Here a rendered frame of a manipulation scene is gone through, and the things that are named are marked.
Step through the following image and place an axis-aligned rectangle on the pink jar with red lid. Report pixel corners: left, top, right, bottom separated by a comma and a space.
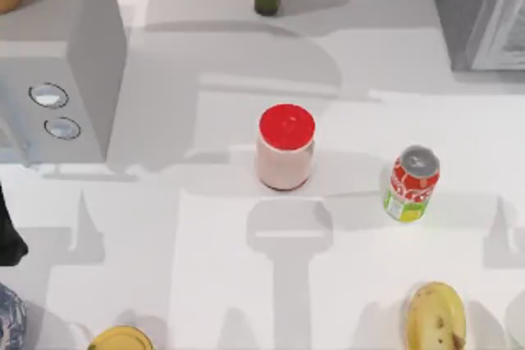
254, 102, 317, 193

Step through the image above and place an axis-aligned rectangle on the red and green can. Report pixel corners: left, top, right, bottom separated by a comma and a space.
383, 144, 441, 224

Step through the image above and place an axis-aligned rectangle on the small microwave knob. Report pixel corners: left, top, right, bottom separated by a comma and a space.
43, 116, 82, 140

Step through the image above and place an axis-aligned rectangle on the pale microwave oven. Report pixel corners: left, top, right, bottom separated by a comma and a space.
0, 0, 127, 167

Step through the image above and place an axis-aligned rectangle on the large microwave knob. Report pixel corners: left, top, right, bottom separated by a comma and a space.
28, 82, 70, 109

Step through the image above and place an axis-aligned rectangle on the yellow banana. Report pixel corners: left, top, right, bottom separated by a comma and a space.
406, 281, 468, 350

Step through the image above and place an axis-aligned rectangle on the blue and white patterned object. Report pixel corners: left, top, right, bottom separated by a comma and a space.
0, 283, 28, 350

